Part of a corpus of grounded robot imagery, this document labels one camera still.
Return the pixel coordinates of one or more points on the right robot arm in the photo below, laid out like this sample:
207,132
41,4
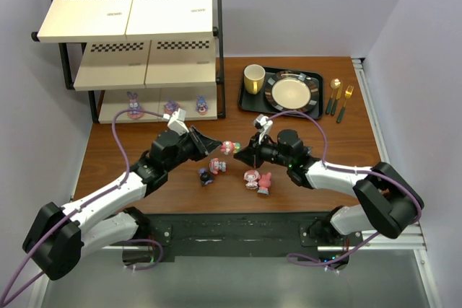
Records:
387,203

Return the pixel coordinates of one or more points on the black imp toy left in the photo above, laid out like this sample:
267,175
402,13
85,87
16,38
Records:
205,177

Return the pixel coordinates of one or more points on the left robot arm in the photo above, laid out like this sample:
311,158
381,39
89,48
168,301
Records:
60,235

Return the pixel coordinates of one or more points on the pink bunny blue skirt toy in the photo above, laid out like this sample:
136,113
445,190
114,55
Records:
264,184

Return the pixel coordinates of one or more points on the gold spoon green handle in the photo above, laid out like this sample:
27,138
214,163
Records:
334,85

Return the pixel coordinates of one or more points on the gold knife green handle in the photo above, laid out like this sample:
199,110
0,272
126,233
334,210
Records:
338,96

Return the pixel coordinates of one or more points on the beige black three-tier shelf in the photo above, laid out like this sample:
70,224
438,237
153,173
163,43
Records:
160,49

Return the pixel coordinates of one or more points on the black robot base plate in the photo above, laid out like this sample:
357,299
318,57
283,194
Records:
267,235

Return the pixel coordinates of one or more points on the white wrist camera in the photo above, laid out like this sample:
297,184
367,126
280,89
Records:
175,121
263,124

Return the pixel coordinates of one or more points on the yellow ceramic mug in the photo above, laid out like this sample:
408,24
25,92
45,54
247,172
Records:
253,78

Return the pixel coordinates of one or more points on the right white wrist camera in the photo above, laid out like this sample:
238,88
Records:
263,124

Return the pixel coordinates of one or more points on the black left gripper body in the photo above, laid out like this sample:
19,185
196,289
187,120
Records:
197,141

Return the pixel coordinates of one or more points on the pink bunny green hat toy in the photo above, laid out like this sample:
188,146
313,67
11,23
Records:
229,147

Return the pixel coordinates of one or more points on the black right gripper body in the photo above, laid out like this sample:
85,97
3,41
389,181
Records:
256,151

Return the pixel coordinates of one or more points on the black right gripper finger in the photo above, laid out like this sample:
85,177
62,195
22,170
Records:
248,156
259,140

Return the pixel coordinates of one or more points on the pink bunny white bonnet toy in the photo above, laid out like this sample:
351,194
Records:
251,178

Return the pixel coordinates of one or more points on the gold fork green handle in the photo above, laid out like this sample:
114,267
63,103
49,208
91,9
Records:
347,95

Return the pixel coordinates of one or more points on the pink bunny frilly dress toy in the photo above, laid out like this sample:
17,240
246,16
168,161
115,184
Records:
216,166

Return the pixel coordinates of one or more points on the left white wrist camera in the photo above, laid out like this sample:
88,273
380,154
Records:
175,121

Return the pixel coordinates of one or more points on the purple bunny with pink bow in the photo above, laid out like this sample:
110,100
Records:
136,111

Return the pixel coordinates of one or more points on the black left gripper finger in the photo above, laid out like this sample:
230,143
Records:
201,141
203,150

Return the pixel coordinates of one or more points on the black plastic tray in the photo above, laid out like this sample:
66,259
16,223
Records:
262,101

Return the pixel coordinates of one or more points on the striped rim dinner plate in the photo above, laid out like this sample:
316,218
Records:
291,90

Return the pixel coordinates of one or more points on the purple bunny holding cake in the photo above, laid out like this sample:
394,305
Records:
201,105

